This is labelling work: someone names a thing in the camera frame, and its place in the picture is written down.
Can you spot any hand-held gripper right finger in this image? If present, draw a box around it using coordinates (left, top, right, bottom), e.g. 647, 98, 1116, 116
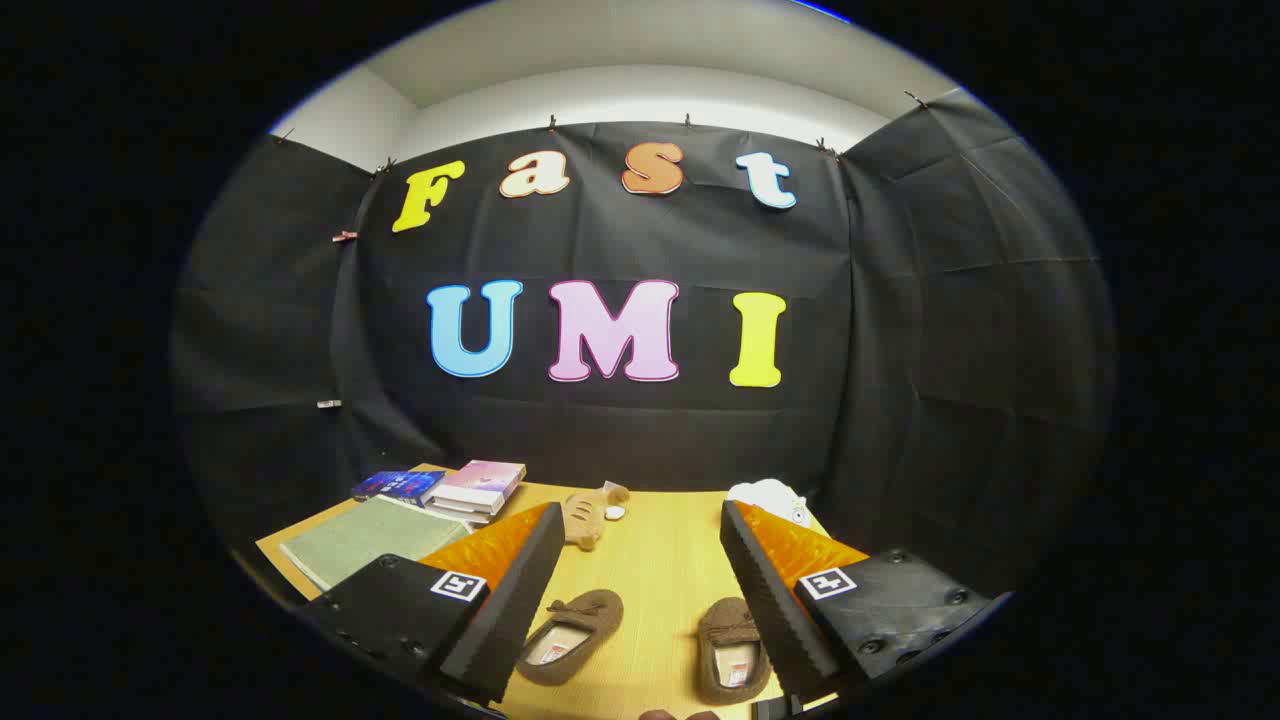
720, 500, 1011, 701

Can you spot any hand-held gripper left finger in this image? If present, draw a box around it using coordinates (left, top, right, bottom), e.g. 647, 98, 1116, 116
300, 502, 567, 704

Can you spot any brown fuzzy slipper shoe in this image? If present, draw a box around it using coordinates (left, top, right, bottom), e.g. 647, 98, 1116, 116
697, 597, 772, 706
515, 589, 624, 687

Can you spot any green fabric storage box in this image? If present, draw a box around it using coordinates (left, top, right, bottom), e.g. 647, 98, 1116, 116
279, 496, 473, 592

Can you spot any white plush toy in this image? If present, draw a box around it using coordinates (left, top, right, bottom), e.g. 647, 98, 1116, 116
726, 479, 813, 529

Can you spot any tan plush fish toy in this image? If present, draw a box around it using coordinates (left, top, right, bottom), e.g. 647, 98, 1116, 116
560, 482, 631, 551

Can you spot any pink cover book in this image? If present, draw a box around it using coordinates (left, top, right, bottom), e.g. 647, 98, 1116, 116
434, 460, 527, 507

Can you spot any blue book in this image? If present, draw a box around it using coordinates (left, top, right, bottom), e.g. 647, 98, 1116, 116
352, 470, 447, 504

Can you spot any black backdrop cloth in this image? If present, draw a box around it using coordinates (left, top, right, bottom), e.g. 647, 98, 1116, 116
170, 88, 1116, 601

